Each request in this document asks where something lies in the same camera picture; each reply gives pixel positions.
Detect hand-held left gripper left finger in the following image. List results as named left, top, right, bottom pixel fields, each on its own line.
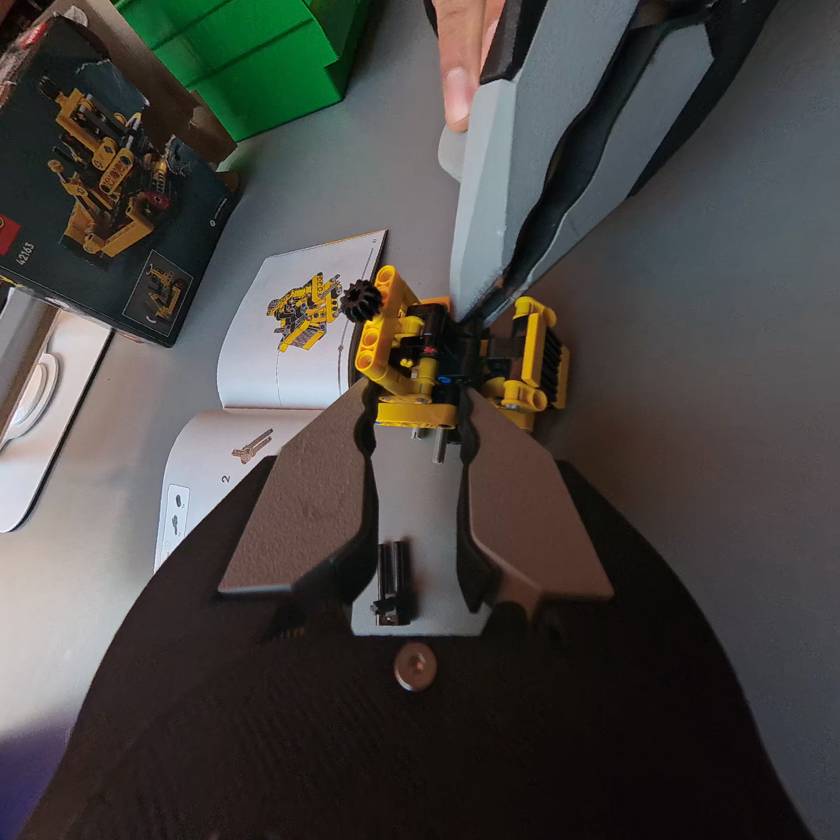
left=217, top=382, right=380, bottom=606

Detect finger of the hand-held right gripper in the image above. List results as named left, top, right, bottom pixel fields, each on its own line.
left=438, top=3, right=715, bottom=321
left=484, top=67, right=715, bottom=325

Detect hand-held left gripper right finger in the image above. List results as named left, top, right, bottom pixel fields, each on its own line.
left=457, top=387, right=616, bottom=613

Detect yellow lego bulldozer model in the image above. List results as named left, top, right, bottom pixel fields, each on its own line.
left=340, top=264, right=572, bottom=465

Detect black lego piece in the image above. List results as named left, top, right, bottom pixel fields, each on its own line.
left=369, top=538, right=412, bottom=626

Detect lego instruction booklet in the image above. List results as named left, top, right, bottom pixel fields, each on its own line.
left=153, top=228, right=389, bottom=576

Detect dark lego set box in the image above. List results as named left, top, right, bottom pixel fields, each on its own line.
left=0, top=7, right=242, bottom=350

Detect person's right hand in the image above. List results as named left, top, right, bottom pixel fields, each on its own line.
left=437, top=0, right=489, bottom=133

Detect stacked green plastic bins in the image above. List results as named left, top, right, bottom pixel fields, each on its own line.
left=113, top=0, right=373, bottom=143

